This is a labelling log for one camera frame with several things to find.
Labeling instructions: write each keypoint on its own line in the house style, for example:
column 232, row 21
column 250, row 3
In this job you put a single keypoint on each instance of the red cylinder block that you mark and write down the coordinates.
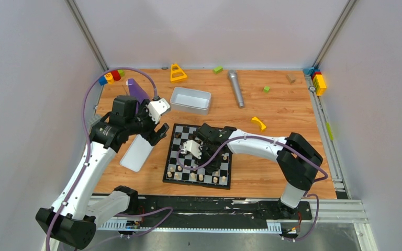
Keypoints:
column 116, row 75

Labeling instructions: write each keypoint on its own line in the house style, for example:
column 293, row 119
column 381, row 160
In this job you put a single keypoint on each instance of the yellow cylinder block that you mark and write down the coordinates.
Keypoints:
column 109, row 78

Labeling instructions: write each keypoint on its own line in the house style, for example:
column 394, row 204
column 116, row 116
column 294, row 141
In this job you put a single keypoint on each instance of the blue toy block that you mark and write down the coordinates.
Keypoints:
column 102, row 81

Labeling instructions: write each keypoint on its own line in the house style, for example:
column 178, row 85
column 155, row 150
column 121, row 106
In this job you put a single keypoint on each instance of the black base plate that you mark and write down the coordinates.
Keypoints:
column 214, row 212

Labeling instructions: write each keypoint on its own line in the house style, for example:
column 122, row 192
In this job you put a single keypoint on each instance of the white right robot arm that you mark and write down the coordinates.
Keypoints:
column 297, row 159

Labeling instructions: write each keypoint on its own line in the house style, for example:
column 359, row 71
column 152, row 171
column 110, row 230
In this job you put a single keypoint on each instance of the white box lid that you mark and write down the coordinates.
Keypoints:
column 136, row 154

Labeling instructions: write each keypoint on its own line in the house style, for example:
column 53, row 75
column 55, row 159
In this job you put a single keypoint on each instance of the yellow triangular toy block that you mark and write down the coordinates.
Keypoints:
column 177, row 74

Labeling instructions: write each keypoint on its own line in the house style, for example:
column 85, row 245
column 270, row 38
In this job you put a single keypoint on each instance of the yellow curved block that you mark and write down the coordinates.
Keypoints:
column 261, row 125

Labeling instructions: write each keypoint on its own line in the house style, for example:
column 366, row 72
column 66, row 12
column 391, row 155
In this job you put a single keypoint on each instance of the white rectangular box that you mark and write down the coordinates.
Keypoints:
column 190, row 100

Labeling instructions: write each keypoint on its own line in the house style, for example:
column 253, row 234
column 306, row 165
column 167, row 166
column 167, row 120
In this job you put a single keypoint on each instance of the green block near wall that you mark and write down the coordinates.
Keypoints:
column 218, row 69

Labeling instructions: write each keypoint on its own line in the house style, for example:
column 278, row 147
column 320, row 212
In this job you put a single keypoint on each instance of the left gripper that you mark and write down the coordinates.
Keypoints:
column 151, row 125

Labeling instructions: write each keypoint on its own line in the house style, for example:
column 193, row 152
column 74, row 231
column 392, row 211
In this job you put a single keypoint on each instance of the purple metronome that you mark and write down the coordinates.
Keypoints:
column 136, row 91

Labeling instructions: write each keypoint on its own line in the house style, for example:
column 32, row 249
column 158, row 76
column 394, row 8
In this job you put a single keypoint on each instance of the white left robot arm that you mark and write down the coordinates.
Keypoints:
column 71, row 219

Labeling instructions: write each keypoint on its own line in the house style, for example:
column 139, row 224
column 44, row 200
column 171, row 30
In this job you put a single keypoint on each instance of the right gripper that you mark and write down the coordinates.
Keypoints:
column 215, row 166

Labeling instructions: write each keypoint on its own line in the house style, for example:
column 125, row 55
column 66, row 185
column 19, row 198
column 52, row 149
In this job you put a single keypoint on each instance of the stacked coloured blocks right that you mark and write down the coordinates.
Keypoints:
column 317, row 80

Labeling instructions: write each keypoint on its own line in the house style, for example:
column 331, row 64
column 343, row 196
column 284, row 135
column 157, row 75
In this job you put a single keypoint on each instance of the brown wooden block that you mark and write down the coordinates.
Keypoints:
column 291, row 78

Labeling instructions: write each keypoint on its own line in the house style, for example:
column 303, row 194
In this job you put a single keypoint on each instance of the black white chessboard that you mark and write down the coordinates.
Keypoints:
column 217, row 176

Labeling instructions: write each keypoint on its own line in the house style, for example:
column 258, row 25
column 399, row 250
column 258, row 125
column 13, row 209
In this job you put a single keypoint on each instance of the silver microphone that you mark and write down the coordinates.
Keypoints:
column 233, row 77

